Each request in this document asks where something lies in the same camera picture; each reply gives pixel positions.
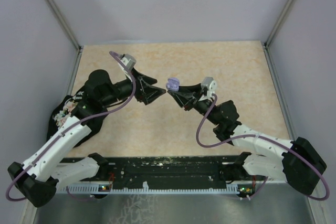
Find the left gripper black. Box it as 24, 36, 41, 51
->
101, 68, 166, 107

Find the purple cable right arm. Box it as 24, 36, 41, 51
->
196, 93, 330, 201

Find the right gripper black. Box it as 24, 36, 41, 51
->
169, 83, 221, 125

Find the aluminium frame corner post left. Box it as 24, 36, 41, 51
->
28, 0, 84, 54

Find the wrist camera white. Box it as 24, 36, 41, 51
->
199, 77, 217, 101
117, 54, 137, 82

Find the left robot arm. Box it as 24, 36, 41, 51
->
8, 69, 166, 208

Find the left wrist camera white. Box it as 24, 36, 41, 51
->
117, 54, 137, 82

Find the aluminium frame corner post right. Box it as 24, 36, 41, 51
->
262, 0, 310, 49

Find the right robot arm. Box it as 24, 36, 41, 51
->
166, 77, 327, 197

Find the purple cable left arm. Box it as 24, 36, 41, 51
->
5, 50, 137, 202

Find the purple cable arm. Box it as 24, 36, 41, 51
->
196, 93, 330, 201
5, 50, 137, 202

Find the white slotted cable duct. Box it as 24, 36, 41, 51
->
58, 182, 247, 195

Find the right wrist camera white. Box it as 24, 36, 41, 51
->
199, 77, 217, 101

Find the black floral printed cloth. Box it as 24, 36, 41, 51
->
46, 92, 108, 147

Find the aluminium frame corner post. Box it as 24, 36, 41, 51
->
262, 0, 310, 49
28, 0, 84, 54

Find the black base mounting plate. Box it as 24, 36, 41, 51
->
90, 156, 263, 190

